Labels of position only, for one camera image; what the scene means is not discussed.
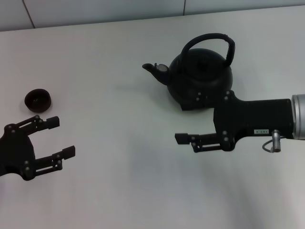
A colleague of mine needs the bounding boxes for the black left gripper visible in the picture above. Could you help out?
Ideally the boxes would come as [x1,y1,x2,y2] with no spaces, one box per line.
[0,115,76,181]

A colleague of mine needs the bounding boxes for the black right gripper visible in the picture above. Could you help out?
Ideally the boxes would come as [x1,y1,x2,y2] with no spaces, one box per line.
[181,90,295,152]

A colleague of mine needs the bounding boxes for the black round teapot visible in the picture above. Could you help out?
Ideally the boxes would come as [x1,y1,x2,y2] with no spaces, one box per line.
[142,32,236,108]

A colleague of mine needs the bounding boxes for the dark brown teacup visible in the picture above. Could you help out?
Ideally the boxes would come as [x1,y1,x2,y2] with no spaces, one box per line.
[24,88,53,113]

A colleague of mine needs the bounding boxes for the right gripper cable with plug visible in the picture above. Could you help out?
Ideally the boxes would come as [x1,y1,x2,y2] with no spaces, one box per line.
[262,129,282,153]

